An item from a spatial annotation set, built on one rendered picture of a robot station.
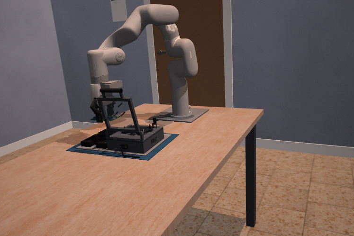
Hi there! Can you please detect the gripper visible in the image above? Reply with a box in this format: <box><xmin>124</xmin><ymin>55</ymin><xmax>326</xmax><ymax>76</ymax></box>
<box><xmin>90</xmin><ymin>83</ymin><xmax>113</xmax><ymax>123</ymax></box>

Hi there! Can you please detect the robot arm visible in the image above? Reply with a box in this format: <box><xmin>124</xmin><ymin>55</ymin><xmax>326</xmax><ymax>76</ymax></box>
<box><xmin>87</xmin><ymin>4</ymin><xmax>198</xmax><ymax>118</ymax></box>

